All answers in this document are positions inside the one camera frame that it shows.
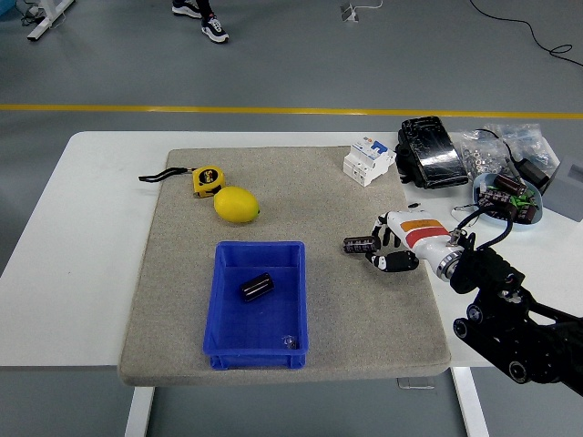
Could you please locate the large brown capacitor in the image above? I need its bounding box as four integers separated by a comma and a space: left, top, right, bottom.
494, 173, 527, 197

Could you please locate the black floor cable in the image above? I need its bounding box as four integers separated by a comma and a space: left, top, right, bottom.
468, 0, 583, 69

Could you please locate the white circuit breaker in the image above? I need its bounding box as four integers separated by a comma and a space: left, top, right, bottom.
343, 137, 396, 188

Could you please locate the clear plastic bracket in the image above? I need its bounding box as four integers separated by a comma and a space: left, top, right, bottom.
396, 375, 436, 391

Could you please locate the clear bag of screws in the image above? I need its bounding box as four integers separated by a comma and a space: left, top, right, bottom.
485, 121, 560, 172

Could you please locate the black power adapter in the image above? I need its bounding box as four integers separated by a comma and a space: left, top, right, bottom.
514, 157, 553, 192

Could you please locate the thin wire with clip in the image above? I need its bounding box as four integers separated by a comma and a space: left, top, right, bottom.
451, 204, 484, 223

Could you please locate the dark brown cylindrical battery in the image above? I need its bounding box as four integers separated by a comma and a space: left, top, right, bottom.
238, 271, 277, 303

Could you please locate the white table leg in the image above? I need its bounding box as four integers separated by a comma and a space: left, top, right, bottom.
123, 385, 156, 437
450, 366, 491, 437

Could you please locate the light blue bowl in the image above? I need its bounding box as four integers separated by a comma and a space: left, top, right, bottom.
471, 171, 545, 232

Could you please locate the yellow tape measure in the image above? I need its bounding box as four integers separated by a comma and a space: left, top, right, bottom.
138, 165, 226, 199

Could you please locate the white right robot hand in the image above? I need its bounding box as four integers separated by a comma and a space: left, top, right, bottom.
363, 210, 461, 274

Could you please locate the grey-brown mat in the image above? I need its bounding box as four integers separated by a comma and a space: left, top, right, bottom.
117, 145, 453, 388

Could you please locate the white desk frame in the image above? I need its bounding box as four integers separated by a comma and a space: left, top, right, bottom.
26, 0, 77, 45

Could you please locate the grey box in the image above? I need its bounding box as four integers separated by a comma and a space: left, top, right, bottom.
542, 154, 583, 223

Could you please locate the yellow lemon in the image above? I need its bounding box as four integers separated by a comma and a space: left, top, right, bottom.
213, 186, 261, 224

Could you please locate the black printed cylindrical battery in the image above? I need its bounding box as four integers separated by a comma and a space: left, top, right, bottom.
343, 233, 377, 254

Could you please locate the blue plastic box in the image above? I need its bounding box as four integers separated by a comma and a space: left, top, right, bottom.
202, 239, 311, 370

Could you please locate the black glossy device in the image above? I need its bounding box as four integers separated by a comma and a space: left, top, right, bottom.
394, 115, 470, 190

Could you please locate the person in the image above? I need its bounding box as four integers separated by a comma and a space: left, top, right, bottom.
171, 0, 230, 45

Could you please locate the clear bag of nuts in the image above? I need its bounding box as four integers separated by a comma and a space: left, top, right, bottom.
455, 128, 511, 178

